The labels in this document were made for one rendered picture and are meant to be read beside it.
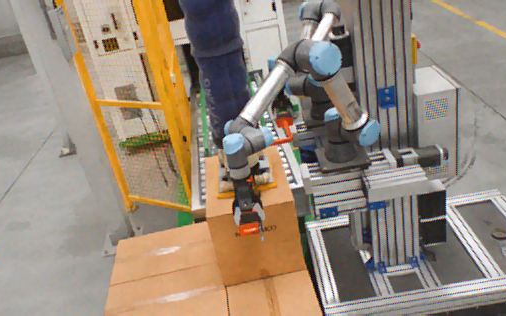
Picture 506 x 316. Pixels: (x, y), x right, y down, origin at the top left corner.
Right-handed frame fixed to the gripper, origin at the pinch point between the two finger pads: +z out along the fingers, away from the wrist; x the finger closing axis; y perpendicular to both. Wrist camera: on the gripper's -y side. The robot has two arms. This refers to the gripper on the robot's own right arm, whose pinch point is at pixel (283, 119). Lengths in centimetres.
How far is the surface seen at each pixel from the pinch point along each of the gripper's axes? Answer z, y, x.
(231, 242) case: 29, 60, -37
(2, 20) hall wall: 32, -909, -501
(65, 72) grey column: -31, -72, -127
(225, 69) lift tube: -45, 40, -24
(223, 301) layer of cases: 53, 71, -47
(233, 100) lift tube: -31, 40, -24
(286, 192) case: 13, 53, -8
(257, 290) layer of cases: 53, 68, -30
